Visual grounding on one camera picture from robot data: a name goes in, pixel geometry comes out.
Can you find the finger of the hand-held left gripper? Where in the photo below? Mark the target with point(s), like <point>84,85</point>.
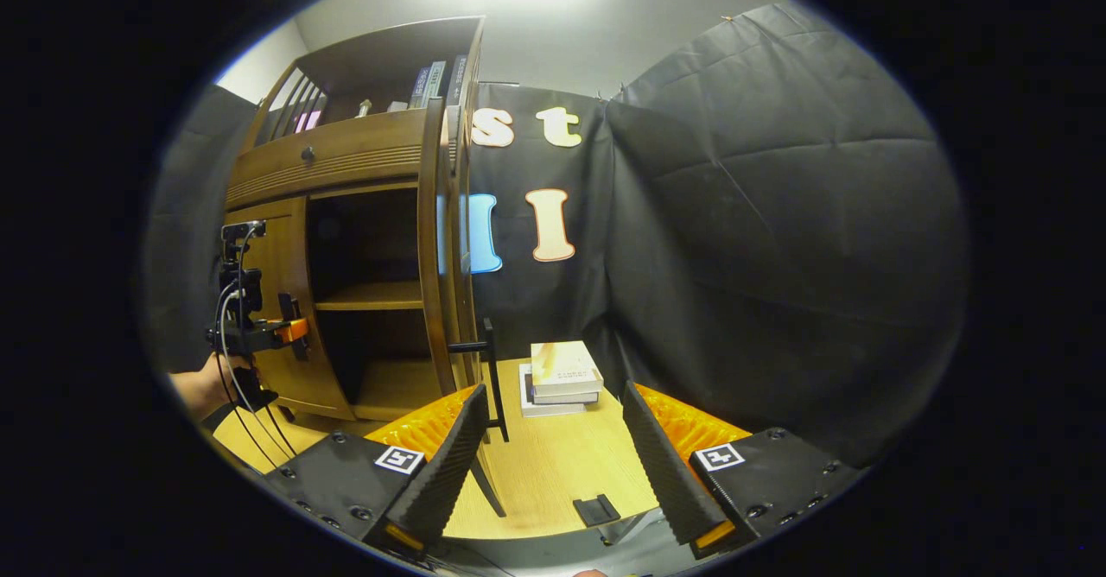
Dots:
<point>295,330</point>

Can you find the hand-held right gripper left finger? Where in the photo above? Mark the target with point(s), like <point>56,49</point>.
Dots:
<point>449,465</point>

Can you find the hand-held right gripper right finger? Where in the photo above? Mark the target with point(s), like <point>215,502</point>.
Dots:
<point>665,473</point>

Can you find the wooden shoe cabinet door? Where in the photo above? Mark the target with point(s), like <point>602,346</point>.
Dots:
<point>289,253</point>
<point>436,257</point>

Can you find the wooden double-door shoe cabinet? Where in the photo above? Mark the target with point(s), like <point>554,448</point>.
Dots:
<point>363,240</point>

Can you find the wooden cabinet inner shelf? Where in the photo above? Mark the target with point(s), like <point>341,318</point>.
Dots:
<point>371,296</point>

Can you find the small black plastic piece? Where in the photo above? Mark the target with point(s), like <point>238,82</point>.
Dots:
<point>596,510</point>

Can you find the thin grey book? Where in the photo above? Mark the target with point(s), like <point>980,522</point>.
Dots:
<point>566,398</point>

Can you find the beige book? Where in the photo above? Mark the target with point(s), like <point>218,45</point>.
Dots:
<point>566,365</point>

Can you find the wooden drawer with black knob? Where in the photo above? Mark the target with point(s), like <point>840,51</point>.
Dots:
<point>346,158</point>

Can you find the black backdrop cloth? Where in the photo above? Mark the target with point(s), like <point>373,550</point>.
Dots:
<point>778,214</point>

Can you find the light grey book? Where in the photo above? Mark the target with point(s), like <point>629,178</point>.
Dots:
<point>437,83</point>

